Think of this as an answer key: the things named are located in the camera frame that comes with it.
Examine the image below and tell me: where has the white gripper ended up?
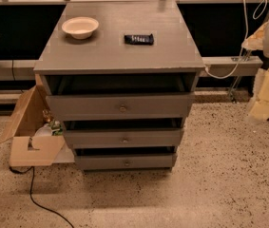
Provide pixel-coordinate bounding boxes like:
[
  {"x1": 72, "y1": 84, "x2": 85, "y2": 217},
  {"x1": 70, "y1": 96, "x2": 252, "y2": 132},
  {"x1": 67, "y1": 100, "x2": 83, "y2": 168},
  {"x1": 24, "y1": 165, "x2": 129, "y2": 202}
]
[{"x1": 241, "y1": 23, "x2": 269, "y2": 122}]

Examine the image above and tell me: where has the grey bottom drawer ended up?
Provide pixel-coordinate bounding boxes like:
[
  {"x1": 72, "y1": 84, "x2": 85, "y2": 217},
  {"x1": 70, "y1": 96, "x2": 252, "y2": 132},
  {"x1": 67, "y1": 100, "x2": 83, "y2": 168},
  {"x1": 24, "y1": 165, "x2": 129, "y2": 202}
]
[{"x1": 74, "y1": 153, "x2": 177, "y2": 171}]

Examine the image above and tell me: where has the grey drawer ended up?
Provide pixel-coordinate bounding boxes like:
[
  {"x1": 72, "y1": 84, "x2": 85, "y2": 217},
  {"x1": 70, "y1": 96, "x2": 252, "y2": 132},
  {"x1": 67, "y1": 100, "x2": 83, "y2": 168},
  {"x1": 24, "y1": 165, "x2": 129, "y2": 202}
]
[
  {"x1": 46, "y1": 93, "x2": 194, "y2": 121},
  {"x1": 74, "y1": 153, "x2": 177, "y2": 171},
  {"x1": 64, "y1": 129, "x2": 183, "y2": 148}
]

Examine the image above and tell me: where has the grey top drawer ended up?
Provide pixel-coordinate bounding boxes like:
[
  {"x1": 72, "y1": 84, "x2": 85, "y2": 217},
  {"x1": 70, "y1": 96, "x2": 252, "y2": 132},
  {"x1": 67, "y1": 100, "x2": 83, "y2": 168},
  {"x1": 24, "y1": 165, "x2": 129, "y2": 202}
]
[{"x1": 46, "y1": 93, "x2": 194, "y2": 121}]

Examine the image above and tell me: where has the grey drawer cabinet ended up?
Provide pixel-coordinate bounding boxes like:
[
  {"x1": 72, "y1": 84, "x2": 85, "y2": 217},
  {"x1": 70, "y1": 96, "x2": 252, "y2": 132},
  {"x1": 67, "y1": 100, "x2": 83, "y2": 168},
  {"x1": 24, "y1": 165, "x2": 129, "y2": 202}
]
[{"x1": 33, "y1": 0, "x2": 206, "y2": 173}]

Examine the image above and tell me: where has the grey middle drawer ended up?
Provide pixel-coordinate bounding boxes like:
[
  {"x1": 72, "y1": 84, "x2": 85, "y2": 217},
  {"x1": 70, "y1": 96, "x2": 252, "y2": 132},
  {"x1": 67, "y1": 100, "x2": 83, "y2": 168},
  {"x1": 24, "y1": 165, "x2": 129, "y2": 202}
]
[{"x1": 64, "y1": 129, "x2": 183, "y2": 148}]

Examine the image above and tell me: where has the open cardboard box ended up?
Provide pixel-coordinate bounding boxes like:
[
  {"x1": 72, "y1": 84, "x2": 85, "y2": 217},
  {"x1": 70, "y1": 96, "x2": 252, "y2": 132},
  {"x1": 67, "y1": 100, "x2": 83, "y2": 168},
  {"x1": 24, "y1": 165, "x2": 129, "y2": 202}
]
[{"x1": 0, "y1": 74, "x2": 74, "y2": 167}]

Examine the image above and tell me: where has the metal stand pole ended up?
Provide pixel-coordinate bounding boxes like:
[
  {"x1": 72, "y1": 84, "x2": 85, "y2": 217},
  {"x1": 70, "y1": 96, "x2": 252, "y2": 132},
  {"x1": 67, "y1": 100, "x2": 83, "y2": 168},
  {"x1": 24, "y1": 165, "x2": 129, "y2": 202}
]
[{"x1": 227, "y1": 0, "x2": 269, "y2": 104}]

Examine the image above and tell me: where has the dark snack bar wrapper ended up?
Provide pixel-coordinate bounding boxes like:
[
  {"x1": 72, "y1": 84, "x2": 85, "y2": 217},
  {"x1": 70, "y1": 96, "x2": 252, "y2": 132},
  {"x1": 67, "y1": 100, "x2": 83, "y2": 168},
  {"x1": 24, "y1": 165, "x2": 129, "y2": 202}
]
[{"x1": 124, "y1": 34, "x2": 154, "y2": 46}]

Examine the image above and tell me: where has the white hanging cable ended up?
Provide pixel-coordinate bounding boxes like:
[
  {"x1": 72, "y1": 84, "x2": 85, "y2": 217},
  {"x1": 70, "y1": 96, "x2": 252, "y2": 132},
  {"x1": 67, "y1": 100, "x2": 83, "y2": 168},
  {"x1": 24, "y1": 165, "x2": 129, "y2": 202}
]
[{"x1": 203, "y1": 0, "x2": 269, "y2": 80}]

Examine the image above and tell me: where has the black floor cable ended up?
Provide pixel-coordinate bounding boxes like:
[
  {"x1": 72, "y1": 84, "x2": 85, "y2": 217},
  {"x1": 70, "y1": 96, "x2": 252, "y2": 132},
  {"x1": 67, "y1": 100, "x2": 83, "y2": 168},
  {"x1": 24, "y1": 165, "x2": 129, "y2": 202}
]
[{"x1": 9, "y1": 165, "x2": 75, "y2": 228}]

